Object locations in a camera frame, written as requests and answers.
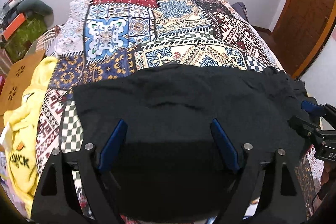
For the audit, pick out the purple grey backpack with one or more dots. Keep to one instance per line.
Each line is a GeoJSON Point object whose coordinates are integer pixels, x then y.
{"type": "Point", "coordinates": [240, 9]}

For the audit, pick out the black zip hoodie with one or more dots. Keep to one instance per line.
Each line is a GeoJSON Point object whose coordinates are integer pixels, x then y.
{"type": "Point", "coordinates": [170, 169]}

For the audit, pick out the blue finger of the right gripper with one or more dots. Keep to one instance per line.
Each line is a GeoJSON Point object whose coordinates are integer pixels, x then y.
{"type": "Point", "coordinates": [313, 109]}

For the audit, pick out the brown cardboard box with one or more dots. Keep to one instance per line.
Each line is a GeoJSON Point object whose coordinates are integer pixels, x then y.
{"type": "Point", "coordinates": [18, 80]}

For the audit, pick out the person right hand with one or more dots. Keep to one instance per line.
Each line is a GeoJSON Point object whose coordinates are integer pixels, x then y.
{"type": "Point", "coordinates": [328, 167]}

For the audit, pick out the yellow printed garment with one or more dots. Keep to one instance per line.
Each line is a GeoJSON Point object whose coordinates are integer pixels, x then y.
{"type": "Point", "coordinates": [20, 134]}

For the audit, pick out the dark grey neck pillow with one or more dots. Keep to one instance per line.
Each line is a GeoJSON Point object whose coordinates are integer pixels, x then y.
{"type": "Point", "coordinates": [31, 8]}

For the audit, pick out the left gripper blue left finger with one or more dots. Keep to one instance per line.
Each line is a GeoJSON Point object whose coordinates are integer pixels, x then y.
{"type": "Point", "coordinates": [95, 160]}

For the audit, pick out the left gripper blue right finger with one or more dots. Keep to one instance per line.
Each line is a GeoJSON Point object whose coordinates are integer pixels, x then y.
{"type": "Point", "coordinates": [246, 175]}

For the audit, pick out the brown wooden door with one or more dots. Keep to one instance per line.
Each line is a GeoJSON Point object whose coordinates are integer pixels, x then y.
{"type": "Point", "coordinates": [301, 32]}

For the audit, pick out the orange box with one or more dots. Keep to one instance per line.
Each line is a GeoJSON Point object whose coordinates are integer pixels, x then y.
{"type": "Point", "coordinates": [13, 26]}

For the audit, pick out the patchwork patterned bedspread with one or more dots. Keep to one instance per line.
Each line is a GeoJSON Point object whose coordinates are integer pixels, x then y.
{"type": "Point", "coordinates": [121, 37]}

